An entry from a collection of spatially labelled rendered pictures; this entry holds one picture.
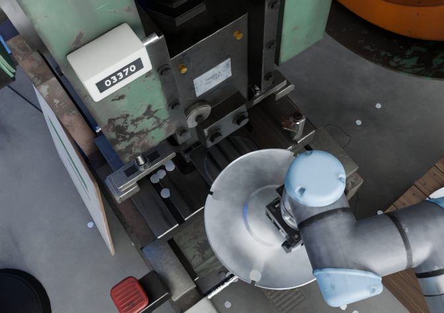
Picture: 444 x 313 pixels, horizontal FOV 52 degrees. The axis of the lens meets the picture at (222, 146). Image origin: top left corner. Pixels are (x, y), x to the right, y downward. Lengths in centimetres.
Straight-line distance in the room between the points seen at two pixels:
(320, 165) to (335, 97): 141
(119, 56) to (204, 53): 25
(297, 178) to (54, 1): 35
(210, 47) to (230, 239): 41
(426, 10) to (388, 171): 115
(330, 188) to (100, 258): 133
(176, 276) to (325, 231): 55
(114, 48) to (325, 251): 35
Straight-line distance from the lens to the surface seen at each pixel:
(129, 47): 47
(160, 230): 105
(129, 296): 98
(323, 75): 205
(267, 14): 66
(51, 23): 45
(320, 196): 59
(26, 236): 194
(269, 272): 93
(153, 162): 104
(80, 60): 48
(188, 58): 68
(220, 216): 95
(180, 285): 108
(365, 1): 93
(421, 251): 63
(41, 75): 112
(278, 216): 80
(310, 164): 60
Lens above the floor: 170
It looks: 66 degrees down
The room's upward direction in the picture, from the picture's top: 7 degrees counter-clockwise
